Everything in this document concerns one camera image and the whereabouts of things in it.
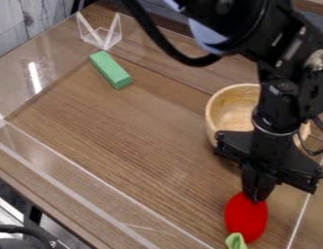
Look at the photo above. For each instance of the clear acrylic corner bracket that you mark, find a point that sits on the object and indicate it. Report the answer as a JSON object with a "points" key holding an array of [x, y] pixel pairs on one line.
{"points": [[103, 38]]}

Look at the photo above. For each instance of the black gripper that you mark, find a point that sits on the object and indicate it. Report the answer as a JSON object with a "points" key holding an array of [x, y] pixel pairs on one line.
{"points": [[271, 161]]}

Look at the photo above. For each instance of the red plush strawberry toy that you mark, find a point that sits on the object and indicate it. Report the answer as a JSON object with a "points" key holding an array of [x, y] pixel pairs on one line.
{"points": [[245, 219]]}

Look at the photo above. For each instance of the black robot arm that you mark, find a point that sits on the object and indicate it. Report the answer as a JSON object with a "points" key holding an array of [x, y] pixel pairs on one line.
{"points": [[271, 34]]}

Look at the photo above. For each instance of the green foam block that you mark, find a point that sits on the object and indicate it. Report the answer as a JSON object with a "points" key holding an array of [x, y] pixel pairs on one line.
{"points": [[110, 69]]}

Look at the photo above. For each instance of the wooden bowl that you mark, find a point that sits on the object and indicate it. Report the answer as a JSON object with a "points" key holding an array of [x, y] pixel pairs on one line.
{"points": [[229, 110]]}

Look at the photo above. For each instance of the black table frame bracket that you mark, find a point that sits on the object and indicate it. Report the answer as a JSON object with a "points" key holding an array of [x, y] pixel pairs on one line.
{"points": [[46, 240]]}

